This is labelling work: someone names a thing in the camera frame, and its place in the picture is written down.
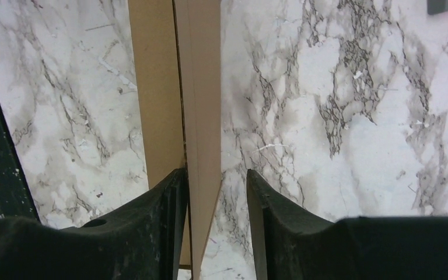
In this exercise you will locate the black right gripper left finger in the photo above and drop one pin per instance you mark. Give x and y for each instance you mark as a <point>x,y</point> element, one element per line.
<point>139,240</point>

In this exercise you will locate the pink whiteboard eraser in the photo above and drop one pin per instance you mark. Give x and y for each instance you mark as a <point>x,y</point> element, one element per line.
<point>435,7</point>

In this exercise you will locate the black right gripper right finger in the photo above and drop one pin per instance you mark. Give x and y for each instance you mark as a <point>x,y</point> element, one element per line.
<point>290,242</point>

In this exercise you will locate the brown cardboard box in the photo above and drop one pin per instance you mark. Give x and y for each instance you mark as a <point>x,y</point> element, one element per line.
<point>177,55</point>

